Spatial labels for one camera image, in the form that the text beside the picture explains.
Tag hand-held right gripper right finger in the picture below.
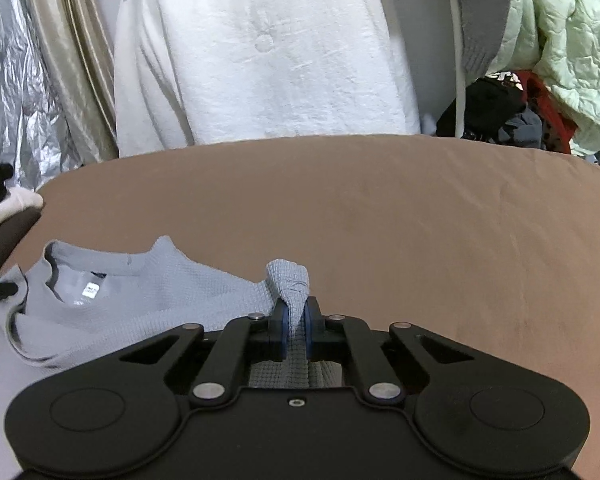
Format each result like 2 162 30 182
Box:
302 296 473 408

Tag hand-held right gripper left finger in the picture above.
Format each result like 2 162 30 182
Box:
120 297 293 408

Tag grey waffle t-shirt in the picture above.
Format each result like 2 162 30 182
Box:
0 235 343 480

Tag stack of folded clothes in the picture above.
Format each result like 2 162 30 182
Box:
0 152 45 281

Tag silver and beige curtains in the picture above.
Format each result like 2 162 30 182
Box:
0 0 98 191

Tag white fleece robe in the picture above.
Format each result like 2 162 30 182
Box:
114 0 421 158

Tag black printed garment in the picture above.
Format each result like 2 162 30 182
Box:
436 71 527 140

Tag white pole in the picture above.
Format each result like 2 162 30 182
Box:
450 0 468 140

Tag blue grey garment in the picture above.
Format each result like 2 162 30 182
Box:
497 110 546 148

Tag red garment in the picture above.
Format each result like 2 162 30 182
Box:
517 70 579 155

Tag grey knit cardigan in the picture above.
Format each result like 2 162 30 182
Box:
437 0 521 75

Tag mint green quilted jacket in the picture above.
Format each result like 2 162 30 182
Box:
495 0 600 158

